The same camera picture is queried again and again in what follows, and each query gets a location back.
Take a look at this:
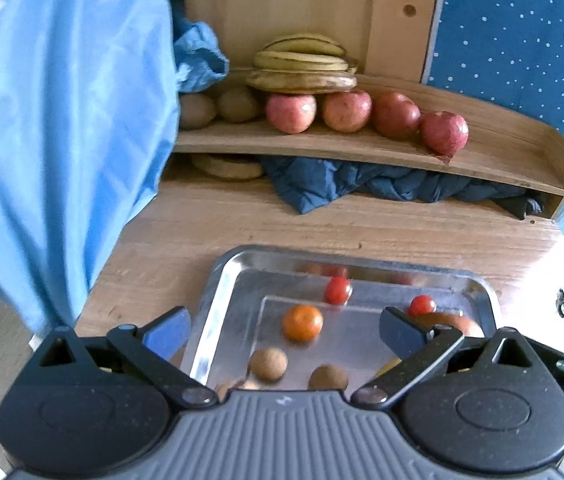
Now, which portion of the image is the large brown kiwi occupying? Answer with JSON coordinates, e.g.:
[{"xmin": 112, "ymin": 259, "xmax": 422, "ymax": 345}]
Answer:
[
  {"xmin": 216, "ymin": 85, "xmax": 265, "ymax": 123},
  {"xmin": 179, "ymin": 92, "xmax": 219, "ymax": 130}
]

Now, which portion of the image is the wooden desk shelf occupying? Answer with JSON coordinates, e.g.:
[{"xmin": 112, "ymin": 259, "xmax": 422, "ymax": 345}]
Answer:
[{"xmin": 162, "ymin": 72, "xmax": 564, "ymax": 221}]

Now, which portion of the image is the metal tray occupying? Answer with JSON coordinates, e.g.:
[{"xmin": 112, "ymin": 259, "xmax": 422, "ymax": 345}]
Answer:
[{"xmin": 179, "ymin": 245, "xmax": 502, "ymax": 396}]

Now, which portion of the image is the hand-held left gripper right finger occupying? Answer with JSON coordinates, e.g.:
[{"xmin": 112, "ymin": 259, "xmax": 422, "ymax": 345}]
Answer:
[{"xmin": 351, "ymin": 305, "xmax": 538, "ymax": 408}]

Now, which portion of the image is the dark blue cloth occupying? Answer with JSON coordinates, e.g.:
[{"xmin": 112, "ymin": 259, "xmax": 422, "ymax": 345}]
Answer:
[{"xmin": 259, "ymin": 155, "xmax": 545, "ymax": 221}]

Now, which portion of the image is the light blue hanging garment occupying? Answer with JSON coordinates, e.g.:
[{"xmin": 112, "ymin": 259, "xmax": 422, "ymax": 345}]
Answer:
[{"xmin": 0, "ymin": 0, "xmax": 183, "ymax": 333}]

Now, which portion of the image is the blue dotted curtain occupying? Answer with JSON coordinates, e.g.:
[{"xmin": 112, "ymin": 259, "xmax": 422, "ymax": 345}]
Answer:
[{"xmin": 422, "ymin": 0, "xmax": 564, "ymax": 243}]

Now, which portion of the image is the red apple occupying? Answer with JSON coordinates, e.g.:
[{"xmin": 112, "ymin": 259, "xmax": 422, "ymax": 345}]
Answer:
[
  {"xmin": 322, "ymin": 90, "xmax": 373, "ymax": 133},
  {"xmin": 420, "ymin": 111, "xmax": 469, "ymax": 157},
  {"xmin": 372, "ymin": 91, "xmax": 421, "ymax": 140},
  {"xmin": 265, "ymin": 92, "xmax": 317, "ymax": 135}
]

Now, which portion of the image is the light wooden panel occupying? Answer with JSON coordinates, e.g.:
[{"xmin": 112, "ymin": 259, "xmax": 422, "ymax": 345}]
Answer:
[{"xmin": 164, "ymin": 0, "xmax": 450, "ymax": 93}]

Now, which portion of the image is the cherry tomato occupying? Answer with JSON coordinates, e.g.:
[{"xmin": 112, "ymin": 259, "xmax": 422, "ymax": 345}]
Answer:
[
  {"xmin": 324, "ymin": 276, "xmax": 353, "ymax": 306},
  {"xmin": 408, "ymin": 294, "xmax": 437, "ymax": 317}
]

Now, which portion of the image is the crumpled light blue cloth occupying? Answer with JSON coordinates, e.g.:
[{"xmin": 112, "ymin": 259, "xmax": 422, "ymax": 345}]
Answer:
[{"xmin": 172, "ymin": 0, "xmax": 230, "ymax": 95}]

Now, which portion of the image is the yellow banana bunch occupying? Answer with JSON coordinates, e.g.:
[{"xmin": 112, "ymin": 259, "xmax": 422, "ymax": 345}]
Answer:
[{"xmin": 246, "ymin": 32, "xmax": 359, "ymax": 96}]

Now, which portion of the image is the yellow-red mango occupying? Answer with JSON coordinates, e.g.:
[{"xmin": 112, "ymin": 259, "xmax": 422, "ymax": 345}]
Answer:
[{"xmin": 412, "ymin": 311, "xmax": 484, "ymax": 339}]

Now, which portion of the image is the orange tangerine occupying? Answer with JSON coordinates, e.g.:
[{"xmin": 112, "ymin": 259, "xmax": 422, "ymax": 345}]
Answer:
[{"xmin": 282, "ymin": 305, "xmax": 324, "ymax": 343}]

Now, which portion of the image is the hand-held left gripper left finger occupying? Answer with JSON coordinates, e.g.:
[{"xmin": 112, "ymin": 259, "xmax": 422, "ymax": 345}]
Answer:
[{"xmin": 26, "ymin": 305, "xmax": 220, "ymax": 408}]

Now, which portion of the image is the tan flat round object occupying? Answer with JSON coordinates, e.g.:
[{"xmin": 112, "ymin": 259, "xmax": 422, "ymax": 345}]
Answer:
[{"xmin": 191, "ymin": 154, "xmax": 265, "ymax": 182}]

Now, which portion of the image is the small brown round fruit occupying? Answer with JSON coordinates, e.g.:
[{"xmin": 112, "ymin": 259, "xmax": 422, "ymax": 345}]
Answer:
[
  {"xmin": 308, "ymin": 364, "xmax": 350, "ymax": 392},
  {"xmin": 248, "ymin": 347, "xmax": 289, "ymax": 381}
]

